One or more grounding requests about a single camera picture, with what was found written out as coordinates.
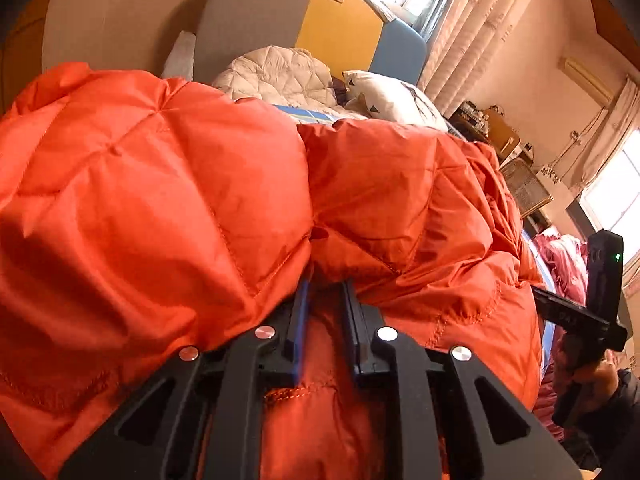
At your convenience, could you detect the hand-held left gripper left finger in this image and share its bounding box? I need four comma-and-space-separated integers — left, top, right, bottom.
60, 280, 313, 480

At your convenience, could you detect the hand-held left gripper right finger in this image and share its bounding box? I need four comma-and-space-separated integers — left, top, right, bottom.
341, 280, 583, 480

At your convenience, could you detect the orange quilted down jacket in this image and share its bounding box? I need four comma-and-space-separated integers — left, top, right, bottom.
0, 62, 551, 480

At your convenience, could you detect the person's right forearm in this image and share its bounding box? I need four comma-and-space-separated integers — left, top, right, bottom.
582, 367, 640, 463

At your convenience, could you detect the person's right hand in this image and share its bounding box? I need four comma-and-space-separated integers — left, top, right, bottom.
570, 347, 623, 401

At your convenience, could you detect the pink ruffled blanket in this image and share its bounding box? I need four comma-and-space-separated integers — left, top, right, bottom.
530, 227, 591, 441

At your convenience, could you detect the large side window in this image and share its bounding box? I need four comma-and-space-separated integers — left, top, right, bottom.
580, 130, 640, 241

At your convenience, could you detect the white flowered curtain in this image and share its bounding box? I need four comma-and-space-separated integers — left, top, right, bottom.
537, 77, 640, 196

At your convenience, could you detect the wooden side table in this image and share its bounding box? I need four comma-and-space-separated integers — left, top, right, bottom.
450, 100, 493, 141

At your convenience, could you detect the white pillow with deer print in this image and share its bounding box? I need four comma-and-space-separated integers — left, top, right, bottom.
342, 70, 451, 133

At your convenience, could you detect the long patterned beige curtain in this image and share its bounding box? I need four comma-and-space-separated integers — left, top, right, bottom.
417, 0, 551, 116

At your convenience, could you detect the grey yellow blue headboard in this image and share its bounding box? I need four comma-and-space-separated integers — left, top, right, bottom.
192, 0, 428, 86

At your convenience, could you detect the wooden wardrobe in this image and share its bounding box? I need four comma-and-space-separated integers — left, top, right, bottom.
0, 10, 56, 116

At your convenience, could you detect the wall air conditioner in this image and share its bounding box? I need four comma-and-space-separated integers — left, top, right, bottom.
557, 56, 616, 106

